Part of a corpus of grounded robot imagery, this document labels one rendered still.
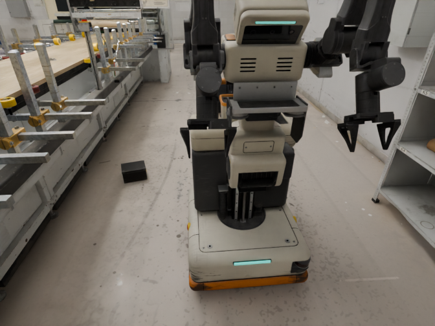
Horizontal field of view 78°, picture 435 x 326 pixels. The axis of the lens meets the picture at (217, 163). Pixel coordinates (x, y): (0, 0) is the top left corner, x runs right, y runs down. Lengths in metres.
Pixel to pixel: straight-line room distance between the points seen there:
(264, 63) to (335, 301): 1.25
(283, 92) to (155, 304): 1.20
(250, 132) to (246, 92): 0.18
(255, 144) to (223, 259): 0.60
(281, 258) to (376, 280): 0.63
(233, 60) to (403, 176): 1.81
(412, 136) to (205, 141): 1.49
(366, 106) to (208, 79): 0.42
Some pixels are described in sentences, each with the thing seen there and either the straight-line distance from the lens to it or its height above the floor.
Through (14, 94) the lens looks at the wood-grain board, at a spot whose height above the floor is 0.89.
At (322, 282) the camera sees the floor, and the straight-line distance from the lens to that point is 1.73.
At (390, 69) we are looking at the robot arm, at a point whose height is 1.20.
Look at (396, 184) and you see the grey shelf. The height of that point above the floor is 0.15.
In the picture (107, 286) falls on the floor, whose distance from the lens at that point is 1.73.
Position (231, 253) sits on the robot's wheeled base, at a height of 0.28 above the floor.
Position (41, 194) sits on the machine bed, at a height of 0.23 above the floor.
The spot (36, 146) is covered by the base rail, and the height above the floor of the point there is 0.70.
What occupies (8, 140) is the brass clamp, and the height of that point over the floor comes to 0.82.
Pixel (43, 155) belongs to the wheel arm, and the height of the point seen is 0.84.
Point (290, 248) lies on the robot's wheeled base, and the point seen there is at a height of 0.28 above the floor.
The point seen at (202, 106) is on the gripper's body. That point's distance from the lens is 0.68.
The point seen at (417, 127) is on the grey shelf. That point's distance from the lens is 2.27.
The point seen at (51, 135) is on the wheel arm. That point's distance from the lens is 1.45.
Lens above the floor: 1.33
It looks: 30 degrees down
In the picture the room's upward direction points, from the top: straight up
